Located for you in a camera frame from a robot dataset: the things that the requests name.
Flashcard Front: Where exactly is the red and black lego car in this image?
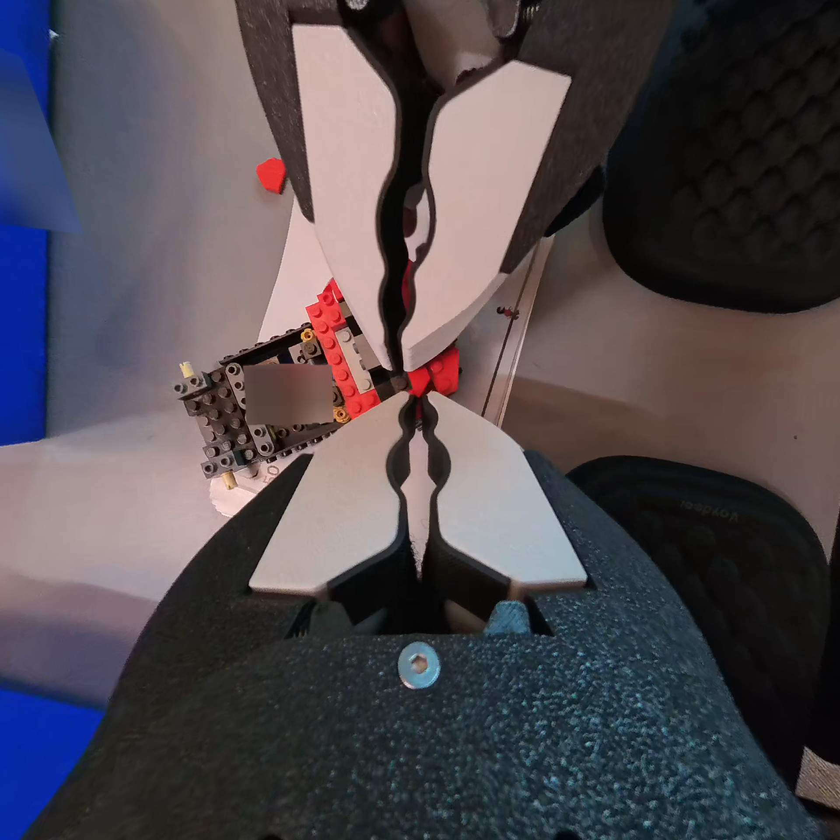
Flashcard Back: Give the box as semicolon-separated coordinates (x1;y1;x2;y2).
174;276;464;494

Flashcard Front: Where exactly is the blue plastic bin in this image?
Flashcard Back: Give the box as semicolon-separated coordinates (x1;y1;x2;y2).
0;0;67;447
0;683;109;840

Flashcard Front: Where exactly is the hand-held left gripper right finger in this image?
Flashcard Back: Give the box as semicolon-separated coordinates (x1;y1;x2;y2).
418;392;589;605

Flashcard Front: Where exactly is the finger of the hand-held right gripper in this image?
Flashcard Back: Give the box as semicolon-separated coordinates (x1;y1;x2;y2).
398;62;576;372
289;20;403;368

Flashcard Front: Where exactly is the lego instruction booklet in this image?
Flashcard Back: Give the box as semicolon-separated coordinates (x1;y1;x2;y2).
210;197;552;519

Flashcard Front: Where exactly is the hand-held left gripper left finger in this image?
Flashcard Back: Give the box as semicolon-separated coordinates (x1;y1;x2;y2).
250;392;421;605

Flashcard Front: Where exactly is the black quilted pad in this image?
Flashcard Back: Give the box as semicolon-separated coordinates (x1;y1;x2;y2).
604;0;840;313
567;456;840;815

